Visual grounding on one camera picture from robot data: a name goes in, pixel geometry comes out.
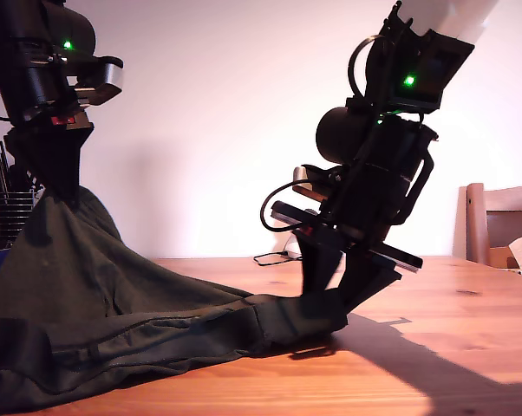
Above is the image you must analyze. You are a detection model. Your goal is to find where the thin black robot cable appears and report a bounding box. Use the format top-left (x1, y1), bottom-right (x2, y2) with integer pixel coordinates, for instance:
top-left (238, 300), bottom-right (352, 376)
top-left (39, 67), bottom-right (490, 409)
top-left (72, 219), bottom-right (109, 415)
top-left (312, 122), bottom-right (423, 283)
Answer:
top-left (259, 179), bottom-right (308, 234)
top-left (347, 36), bottom-right (390, 103)

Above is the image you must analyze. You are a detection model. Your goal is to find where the wooden chair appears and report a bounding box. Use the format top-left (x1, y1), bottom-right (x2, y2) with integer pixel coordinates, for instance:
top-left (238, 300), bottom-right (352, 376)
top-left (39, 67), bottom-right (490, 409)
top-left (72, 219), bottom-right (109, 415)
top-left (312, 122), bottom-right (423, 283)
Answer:
top-left (463, 183), bottom-right (522, 270)

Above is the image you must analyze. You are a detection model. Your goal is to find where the flat black robot cable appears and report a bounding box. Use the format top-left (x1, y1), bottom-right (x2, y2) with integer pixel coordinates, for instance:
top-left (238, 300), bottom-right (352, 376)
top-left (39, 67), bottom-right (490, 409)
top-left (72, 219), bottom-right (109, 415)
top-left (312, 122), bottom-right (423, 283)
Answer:
top-left (388, 140), bottom-right (438, 227)

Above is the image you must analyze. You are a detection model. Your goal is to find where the dark green underwear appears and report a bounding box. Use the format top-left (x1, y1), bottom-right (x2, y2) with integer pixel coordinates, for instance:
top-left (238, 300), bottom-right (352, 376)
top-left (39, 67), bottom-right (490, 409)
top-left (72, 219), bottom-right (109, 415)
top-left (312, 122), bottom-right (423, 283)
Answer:
top-left (0, 185), bottom-right (349, 415)

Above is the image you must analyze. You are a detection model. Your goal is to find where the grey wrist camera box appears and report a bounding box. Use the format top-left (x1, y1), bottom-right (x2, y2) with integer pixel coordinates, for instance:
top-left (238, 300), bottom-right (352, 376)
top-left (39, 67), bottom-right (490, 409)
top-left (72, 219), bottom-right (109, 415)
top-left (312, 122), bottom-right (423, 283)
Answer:
top-left (68, 55), bottom-right (126, 107)
top-left (291, 163), bottom-right (334, 203)

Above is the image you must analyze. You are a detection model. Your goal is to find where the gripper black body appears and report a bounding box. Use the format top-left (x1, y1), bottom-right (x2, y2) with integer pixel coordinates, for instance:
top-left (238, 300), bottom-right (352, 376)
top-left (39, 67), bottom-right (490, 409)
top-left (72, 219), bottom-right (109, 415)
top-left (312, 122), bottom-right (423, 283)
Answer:
top-left (3, 80), bottom-right (95, 135)
top-left (271, 166), bottom-right (425, 273)

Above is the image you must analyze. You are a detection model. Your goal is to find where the metal wire utensil holder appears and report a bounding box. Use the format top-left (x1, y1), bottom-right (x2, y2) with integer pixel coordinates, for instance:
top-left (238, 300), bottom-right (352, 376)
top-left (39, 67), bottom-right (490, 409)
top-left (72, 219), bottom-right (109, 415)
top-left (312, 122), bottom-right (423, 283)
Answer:
top-left (0, 192), bottom-right (40, 251)

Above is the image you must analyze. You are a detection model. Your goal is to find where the brown cardboard box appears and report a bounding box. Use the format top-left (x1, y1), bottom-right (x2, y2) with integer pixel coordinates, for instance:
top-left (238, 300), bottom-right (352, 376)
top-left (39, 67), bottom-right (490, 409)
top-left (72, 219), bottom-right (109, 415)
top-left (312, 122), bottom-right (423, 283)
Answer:
top-left (487, 245), bottom-right (519, 270)

